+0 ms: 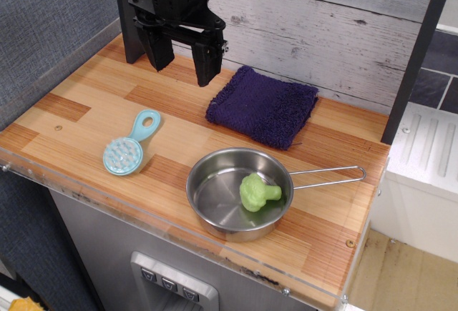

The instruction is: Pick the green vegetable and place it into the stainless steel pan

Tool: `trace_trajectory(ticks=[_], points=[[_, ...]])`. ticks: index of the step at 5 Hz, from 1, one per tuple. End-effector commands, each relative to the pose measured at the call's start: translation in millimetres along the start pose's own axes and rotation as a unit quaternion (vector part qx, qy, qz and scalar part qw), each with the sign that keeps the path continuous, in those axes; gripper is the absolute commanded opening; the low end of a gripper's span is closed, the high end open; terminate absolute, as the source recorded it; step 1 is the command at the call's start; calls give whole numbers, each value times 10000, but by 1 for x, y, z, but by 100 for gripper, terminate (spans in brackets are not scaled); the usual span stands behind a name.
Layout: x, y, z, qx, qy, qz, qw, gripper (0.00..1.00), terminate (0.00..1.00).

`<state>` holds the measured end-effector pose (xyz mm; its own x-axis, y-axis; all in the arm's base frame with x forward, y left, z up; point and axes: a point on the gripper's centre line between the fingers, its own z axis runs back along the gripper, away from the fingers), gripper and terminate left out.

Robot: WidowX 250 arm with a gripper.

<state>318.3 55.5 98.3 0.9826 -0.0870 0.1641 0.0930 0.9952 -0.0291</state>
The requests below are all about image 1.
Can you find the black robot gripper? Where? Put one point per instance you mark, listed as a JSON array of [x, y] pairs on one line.
[[190, 22]]

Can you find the green toy broccoli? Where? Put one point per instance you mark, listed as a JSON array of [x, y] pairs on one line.
[[254, 193]]

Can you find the stainless steel pot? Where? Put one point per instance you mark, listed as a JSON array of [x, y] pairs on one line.
[[239, 194]]

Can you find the purple folded towel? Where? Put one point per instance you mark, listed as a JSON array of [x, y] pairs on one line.
[[267, 110]]

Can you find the light blue scrub brush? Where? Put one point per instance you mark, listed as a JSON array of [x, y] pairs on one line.
[[124, 155]]

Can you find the clear acrylic table edge guard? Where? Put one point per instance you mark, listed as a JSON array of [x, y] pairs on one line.
[[302, 264]]

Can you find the silver dispenser panel with buttons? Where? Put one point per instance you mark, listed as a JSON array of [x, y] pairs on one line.
[[162, 287]]

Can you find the white ribbed appliance top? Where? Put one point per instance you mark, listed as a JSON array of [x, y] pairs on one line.
[[417, 200]]

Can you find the yellow object at corner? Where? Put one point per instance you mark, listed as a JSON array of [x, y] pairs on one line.
[[25, 304]]

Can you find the black left frame post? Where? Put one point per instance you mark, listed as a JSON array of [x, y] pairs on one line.
[[133, 47]]

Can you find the black frame post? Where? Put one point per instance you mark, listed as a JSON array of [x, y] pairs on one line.
[[426, 32], [133, 47]]

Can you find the black right frame post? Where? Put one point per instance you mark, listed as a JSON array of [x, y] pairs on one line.
[[426, 32]]

